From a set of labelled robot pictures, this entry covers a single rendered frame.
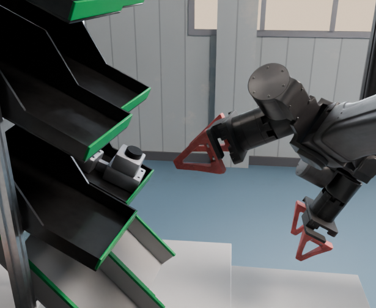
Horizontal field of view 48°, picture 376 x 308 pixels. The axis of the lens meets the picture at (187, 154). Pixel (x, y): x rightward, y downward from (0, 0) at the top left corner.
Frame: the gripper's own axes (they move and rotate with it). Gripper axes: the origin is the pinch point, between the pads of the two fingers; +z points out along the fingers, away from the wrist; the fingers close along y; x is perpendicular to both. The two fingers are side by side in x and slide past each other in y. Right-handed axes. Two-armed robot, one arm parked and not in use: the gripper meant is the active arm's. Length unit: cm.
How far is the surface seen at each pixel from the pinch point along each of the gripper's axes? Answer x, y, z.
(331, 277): 48, -34, -9
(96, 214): 2.0, 9.8, 14.2
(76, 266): 9.5, 8.6, 23.2
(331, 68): 29, -290, -30
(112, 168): -2.3, -0.1, 14.0
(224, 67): -6, -270, 43
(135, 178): 1.0, -1.0, 11.2
